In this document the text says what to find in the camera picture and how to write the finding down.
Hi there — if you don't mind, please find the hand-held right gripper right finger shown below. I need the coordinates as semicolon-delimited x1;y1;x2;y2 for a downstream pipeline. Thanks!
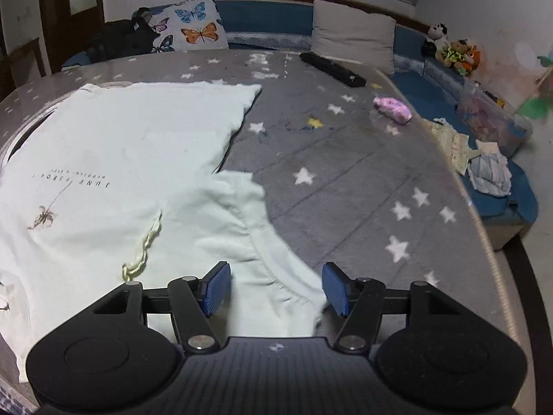
322;261;461;354

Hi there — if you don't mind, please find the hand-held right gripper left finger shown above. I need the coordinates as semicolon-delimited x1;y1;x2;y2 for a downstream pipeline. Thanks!
93;261;232;354

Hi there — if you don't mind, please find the white towel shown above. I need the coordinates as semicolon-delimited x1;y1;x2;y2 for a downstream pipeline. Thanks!
0;82;329;383

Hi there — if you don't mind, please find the grey star-print tablecloth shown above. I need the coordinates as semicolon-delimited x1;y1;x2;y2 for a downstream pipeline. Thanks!
0;47;513;415

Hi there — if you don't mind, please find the cream patterned cloth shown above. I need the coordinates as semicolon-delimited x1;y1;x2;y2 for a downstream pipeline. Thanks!
425;117;470;176

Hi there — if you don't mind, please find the small pink cloth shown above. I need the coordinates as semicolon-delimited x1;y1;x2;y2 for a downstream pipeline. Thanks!
374;96;412;126

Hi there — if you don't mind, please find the blue white striped cloth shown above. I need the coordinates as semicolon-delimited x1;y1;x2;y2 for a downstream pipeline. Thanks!
467;140;513;198

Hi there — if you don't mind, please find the long black remote bar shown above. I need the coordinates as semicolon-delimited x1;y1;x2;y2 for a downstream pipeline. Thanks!
299;52;368;89

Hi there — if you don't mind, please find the clear plastic toy box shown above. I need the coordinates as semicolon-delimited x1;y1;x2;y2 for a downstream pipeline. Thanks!
457;80;534;158

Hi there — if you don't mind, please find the plain grey pillow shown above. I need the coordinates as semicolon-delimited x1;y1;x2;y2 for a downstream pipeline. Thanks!
311;0;397;75

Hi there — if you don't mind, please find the brown bear plush toy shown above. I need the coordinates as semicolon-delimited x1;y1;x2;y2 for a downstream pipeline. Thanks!
436;39;469;74

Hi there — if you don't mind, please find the black bag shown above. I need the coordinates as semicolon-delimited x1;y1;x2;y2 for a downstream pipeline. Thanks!
88;6;160;63

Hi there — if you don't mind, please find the butterfly print pillow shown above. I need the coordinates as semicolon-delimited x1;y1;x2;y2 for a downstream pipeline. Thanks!
149;0;229;55

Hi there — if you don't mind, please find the orange fox plush toy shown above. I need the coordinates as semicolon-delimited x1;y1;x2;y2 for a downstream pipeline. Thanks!
460;45;483;77

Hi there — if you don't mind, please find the colourful paper pinwheel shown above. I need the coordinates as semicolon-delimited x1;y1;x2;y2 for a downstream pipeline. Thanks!
516;45;553;120

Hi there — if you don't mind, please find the panda plush toy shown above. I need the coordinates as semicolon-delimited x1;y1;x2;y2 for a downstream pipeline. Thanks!
421;23;450;59

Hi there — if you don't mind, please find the wooden chair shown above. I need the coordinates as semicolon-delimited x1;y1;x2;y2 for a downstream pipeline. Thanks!
9;37;47;90

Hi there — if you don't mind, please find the brown wooden door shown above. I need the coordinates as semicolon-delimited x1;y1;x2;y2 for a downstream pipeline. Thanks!
39;0;106;74

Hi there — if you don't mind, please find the pale yellow twisted cord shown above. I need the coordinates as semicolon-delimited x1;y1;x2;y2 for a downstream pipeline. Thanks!
122;210;164;283

